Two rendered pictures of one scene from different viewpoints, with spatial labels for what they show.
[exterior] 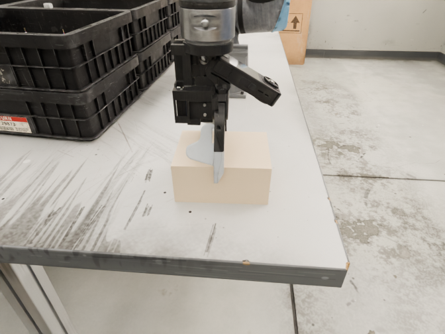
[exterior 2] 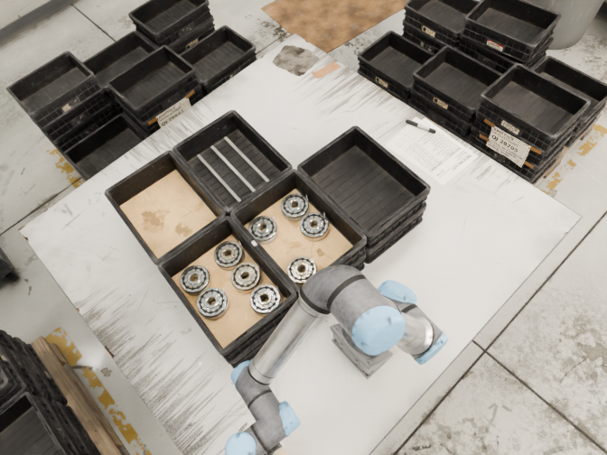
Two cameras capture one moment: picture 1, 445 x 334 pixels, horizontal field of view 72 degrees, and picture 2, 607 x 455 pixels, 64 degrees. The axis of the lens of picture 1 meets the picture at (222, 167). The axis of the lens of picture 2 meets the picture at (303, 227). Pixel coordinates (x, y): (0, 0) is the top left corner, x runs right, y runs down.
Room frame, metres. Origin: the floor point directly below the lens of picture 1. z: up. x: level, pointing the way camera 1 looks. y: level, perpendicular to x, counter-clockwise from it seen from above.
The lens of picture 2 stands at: (0.56, -0.25, 2.35)
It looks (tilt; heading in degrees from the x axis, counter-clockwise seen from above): 60 degrees down; 51
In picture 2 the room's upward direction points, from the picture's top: 10 degrees counter-clockwise
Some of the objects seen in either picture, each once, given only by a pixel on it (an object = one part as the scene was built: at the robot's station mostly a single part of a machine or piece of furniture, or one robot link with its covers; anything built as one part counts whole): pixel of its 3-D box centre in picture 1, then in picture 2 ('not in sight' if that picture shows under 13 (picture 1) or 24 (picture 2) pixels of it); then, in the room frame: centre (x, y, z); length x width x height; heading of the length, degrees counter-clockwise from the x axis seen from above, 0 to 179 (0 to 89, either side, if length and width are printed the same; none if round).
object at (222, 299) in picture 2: not in sight; (211, 301); (0.69, 0.46, 0.86); 0.10 x 0.10 x 0.01
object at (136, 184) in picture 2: not in sight; (169, 211); (0.83, 0.85, 0.87); 0.40 x 0.30 x 0.11; 81
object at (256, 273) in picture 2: not in sight; (245, 275); (0.83, 0.44, 0.86); 0.10 x 0.10 x 0.01
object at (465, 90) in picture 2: not in sight; (453, 99); (2.43, 0.54, 0.31); 0.40 x 0.30 x 0.34; 85
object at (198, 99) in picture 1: (204, 81); not in sight; (0.46, 0.03, 0.89); 0.09 x 0.08 x 0.12; 87
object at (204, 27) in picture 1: (207, 24); not in sight; (0.46, 0.02, 0.97); 0.08 x 0.08 x 0.05
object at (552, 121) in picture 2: not in sight; (520, 130); (2.40, 0.14, 0.37); 0.40 x 0.30 x 0.45; 85
